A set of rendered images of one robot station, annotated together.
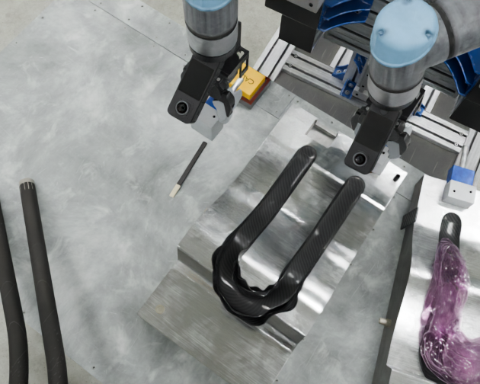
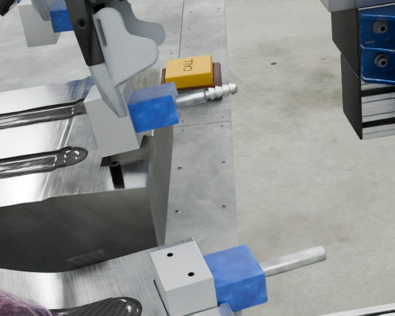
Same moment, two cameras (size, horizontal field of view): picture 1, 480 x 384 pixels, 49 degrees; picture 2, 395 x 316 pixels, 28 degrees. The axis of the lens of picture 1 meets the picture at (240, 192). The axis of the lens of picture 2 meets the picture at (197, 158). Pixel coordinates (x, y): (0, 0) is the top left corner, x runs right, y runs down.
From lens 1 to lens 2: 1.04 m
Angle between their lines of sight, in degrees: 54
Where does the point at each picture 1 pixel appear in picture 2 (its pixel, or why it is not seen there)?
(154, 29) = (197, 24)
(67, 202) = not seen: outside the picture
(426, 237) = (42, 291)
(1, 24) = (257, 152)
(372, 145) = not seen: outside the picture
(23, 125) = not seen: outside the picture
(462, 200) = (158, 272)
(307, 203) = not seen: outside the picture
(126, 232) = not seen: outside the picture
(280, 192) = (3, 125)
